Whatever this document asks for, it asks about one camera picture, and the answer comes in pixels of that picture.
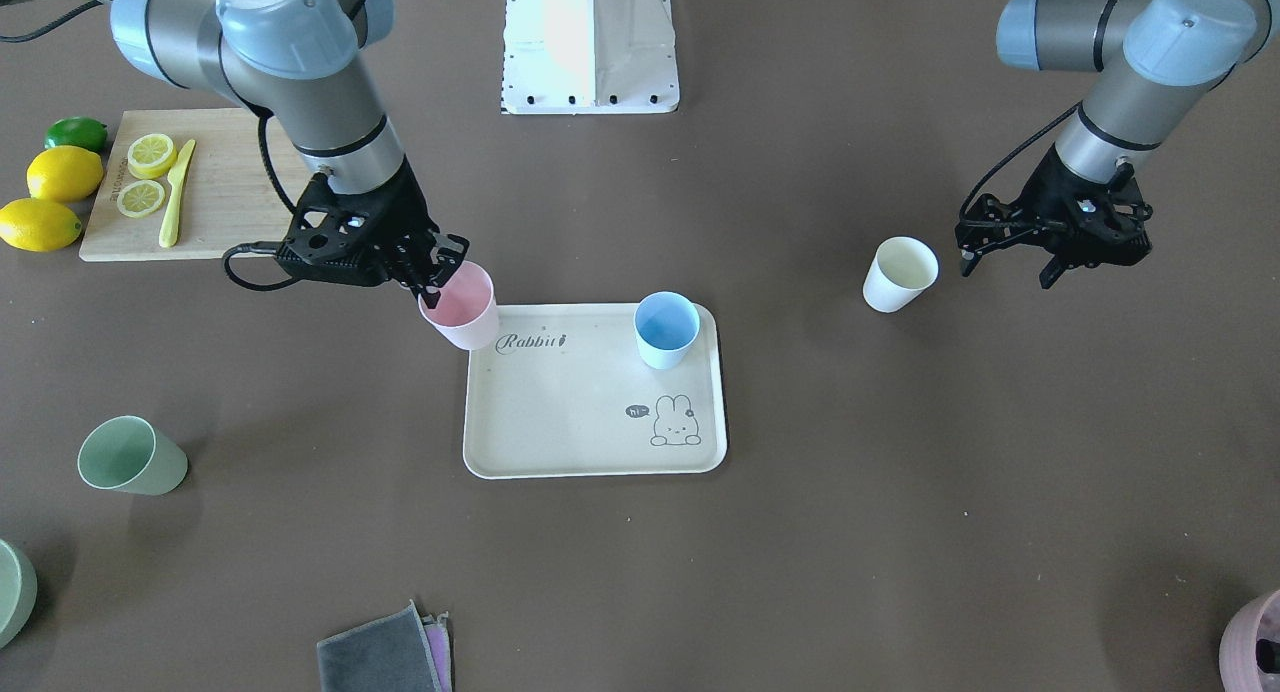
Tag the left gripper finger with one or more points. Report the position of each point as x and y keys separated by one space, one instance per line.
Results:
x=1054 y=269
x=970 y=261

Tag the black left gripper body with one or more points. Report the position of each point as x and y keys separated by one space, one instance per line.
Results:
x=1040 y=212

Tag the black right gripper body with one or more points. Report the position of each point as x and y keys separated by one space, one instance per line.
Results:
x=411 y=215

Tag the pink cup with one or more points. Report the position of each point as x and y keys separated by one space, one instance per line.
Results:
x=466 y=311

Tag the cream cup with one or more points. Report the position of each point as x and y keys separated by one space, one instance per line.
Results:
x=902 y=269

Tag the blue cup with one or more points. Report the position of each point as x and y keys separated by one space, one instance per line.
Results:
x=666 y=324

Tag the green cup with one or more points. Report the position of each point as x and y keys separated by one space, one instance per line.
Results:
x=128 y=454

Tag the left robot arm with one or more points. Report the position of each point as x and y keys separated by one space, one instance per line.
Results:
x=1155 y=60

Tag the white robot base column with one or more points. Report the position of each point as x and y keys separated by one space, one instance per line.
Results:
x=589 y=57

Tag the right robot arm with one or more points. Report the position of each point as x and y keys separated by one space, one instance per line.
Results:
x=292 y=61

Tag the cream rabbit tray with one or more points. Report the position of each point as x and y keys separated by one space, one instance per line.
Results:
x=564 y=391

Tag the yellow plastic knife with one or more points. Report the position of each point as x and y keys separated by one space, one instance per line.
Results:
x=176 y=176

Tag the lemon slice lower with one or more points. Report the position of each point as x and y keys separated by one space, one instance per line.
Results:
x=141 y=198

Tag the lemon slice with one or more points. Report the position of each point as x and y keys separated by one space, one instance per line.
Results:
x=150 y=156
x=141 y=198

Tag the lemon slice upper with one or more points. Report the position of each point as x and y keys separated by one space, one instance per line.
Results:
x=150 y=156

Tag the green lime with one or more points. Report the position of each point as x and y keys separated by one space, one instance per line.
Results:
x=78 y=131

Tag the yellow lemon near board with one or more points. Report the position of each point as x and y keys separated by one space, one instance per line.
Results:
x=64 y=174

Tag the yellow lemon outer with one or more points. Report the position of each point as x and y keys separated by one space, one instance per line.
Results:
x=38 y=225

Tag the pink folded cloth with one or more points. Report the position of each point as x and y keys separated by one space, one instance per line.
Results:
x=437 y=630

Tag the grey folded cloth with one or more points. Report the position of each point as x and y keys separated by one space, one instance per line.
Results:
x=389 y=654

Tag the pink bowl with ice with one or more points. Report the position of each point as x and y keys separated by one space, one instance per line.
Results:
x=1248 y=653

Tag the green bowl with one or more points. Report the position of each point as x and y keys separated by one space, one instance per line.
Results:
x=19 y=588

